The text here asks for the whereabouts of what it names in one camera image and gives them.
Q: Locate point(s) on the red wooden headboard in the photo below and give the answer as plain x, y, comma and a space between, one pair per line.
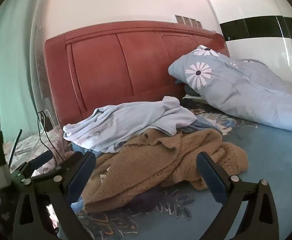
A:
113, 63

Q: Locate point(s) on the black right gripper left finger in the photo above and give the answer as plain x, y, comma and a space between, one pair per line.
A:
60, 187

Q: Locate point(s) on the white wardrobe with black stripe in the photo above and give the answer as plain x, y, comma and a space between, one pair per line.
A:
258, 29

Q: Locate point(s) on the blue floral duvet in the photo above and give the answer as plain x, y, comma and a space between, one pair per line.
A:
246, 89

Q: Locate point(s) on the floral nightstand cloth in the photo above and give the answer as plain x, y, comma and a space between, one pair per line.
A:
31, 147

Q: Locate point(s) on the wall switch panel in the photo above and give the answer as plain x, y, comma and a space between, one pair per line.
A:
188, 21

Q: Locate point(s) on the light blue shirt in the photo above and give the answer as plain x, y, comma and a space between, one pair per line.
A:
110, 127

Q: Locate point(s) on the tan knitted sweater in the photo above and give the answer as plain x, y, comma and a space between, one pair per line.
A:
152, 159

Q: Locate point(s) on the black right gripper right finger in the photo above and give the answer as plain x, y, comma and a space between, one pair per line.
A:
260, 220

